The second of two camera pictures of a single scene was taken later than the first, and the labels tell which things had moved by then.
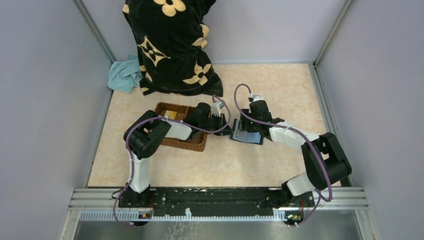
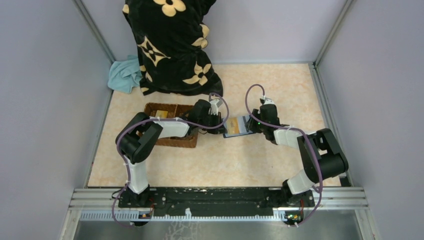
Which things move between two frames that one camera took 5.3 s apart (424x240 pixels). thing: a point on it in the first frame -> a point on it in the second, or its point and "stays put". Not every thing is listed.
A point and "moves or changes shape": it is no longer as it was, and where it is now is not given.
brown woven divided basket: (197, 141) moves or changes shape
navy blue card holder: (252, 137) moves or changes shape
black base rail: (210, 198) stays put
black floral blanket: (171, 35) stays put
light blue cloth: (124, 75) stays put
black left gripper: (216, 123) stays put
